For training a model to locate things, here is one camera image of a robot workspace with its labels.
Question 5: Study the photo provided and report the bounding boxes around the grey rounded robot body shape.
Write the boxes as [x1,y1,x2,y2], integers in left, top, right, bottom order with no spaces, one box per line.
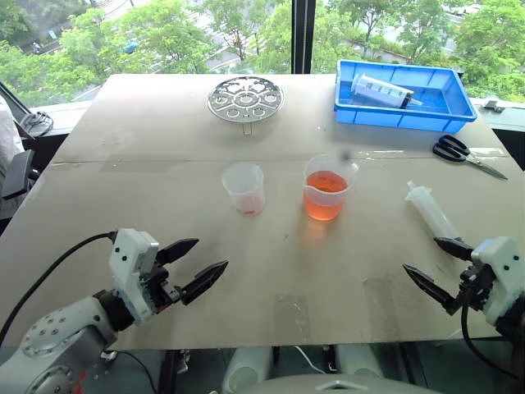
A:
[244,372,447,394]

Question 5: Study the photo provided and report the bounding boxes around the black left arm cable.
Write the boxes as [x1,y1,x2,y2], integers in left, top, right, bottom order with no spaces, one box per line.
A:
[0,231,118,346]

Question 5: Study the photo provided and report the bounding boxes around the black chair armrest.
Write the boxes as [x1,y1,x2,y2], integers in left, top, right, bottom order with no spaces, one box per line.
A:
[2,149,41,201]

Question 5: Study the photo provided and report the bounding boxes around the small clear plastic measuring cup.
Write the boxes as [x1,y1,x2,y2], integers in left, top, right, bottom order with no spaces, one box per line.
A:
[221,162,266,216]

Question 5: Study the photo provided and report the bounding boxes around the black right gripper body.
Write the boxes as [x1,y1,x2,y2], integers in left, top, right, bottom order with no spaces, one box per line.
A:
[456,263,500,315]

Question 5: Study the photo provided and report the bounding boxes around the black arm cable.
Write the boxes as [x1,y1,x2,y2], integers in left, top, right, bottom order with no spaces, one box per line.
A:
[0,231,118,346]
[460,301,525,381]

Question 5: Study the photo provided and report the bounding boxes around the white cylinder under table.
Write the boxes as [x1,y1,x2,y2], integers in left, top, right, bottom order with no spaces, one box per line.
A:
[339,344,386,379]
[221,347,275,394]

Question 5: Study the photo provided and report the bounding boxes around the large clear syringe black plunger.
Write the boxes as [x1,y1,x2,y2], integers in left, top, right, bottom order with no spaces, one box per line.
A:
[350,73,423,111]

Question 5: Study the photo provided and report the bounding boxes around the thin white cable under table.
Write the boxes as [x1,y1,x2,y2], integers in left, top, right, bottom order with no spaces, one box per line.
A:
[294,346,326,371]

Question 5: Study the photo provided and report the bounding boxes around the blue plastic tray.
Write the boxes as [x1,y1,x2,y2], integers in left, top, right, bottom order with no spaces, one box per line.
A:
[333,59,479,133]

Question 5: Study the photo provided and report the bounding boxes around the person in white clothing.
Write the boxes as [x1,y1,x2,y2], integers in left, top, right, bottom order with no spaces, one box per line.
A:
[0,94,26,222]

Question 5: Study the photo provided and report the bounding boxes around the black coiled cable bundle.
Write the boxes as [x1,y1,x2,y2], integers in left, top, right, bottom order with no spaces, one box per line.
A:
[19,110,55,139]

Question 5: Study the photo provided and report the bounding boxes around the measuring cup with orange liquid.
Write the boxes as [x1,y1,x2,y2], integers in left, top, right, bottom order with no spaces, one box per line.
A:
[302,153,360,222]

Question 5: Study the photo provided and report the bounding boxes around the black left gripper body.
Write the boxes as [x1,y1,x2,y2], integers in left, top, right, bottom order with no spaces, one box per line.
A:
[141,262,182,318]

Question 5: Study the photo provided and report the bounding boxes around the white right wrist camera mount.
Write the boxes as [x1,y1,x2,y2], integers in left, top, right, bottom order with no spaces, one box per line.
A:
[470,236,525,328]

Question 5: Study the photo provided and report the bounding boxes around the round metal steamer rack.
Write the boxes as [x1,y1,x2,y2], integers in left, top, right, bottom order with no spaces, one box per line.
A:
[205,76,285,135]

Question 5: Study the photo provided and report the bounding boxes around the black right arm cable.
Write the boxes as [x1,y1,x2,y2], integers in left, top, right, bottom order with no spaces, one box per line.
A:
[460,301,525,381]

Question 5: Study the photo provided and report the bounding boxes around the translucent white plastic syringe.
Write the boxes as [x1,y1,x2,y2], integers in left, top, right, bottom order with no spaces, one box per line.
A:
[404,180,464,244]

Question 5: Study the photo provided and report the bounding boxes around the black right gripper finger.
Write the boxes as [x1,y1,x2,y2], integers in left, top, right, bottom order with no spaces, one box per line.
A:
[433,236,475,262]
[402,263,461,317]

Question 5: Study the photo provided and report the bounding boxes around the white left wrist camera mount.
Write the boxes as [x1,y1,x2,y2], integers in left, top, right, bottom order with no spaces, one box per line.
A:
[108,228,160,325]

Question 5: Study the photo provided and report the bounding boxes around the black table leg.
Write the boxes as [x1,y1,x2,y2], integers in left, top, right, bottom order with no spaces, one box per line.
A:
[157,348,190,394]

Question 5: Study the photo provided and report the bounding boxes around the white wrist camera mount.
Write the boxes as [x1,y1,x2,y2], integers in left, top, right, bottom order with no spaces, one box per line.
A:
[108,228,160,325]
[470,236,525,328]

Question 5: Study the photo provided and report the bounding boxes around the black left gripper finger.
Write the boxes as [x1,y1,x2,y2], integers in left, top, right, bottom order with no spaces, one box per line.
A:
[157,237,200,266]
[180,259,230,306]

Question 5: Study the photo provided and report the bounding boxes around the dark window frame post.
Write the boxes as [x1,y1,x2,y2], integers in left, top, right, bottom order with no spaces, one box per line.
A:
[290,0,317,76]

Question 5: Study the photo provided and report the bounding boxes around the black handled scissors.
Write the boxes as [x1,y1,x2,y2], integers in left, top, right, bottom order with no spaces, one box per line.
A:
[431,134,509,181]

